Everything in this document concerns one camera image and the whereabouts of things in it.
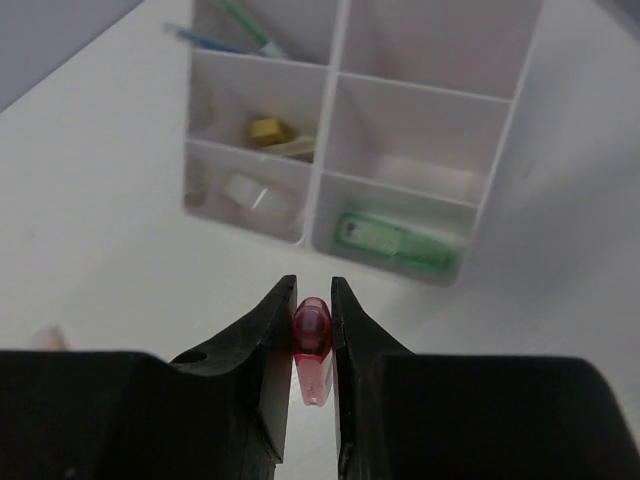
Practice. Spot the green pen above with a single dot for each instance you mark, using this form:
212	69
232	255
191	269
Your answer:
267	46

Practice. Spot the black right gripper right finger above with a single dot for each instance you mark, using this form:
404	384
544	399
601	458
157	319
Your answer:
404	415

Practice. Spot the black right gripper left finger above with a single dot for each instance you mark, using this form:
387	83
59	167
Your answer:
216	411

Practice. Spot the clear compartment organizer box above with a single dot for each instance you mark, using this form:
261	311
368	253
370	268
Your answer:
410	103

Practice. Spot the beige eraser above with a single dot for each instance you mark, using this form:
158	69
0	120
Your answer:
302	149

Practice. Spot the clear tape roll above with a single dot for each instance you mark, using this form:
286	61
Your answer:
258	200

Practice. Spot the blue pen clear barrel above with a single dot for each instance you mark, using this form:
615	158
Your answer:
199	40

